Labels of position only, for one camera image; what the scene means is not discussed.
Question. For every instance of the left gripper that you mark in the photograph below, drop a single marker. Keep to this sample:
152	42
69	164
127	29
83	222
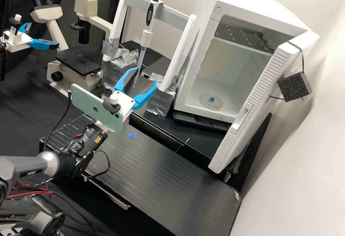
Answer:
16	41

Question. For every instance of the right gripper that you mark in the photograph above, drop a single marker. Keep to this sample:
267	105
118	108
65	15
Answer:
126	103

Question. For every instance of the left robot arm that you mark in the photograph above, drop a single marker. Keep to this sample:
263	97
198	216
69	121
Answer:
2	47

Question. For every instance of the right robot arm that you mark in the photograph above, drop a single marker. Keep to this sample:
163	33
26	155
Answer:
32	164

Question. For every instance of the incubator door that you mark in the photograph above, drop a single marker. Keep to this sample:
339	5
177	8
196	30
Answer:
253	106

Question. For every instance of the left phone holder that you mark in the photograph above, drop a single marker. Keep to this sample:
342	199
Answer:
15	25

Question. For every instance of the cream microscope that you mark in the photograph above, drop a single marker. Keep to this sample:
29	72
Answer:
70	71

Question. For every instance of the white pipette stand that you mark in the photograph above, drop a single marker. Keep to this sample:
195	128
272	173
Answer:
178	55

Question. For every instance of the black platform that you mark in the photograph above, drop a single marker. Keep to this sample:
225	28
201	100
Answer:
161	182
172	132

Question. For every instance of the pipette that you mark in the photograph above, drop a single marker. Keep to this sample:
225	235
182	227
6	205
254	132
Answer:
151	14

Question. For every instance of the petri dish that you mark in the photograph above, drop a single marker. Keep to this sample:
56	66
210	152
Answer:
212	101

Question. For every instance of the white incubator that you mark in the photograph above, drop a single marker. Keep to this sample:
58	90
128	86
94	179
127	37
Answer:
242	6

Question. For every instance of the right wrist camera phone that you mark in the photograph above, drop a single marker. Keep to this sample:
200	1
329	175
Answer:
91	106

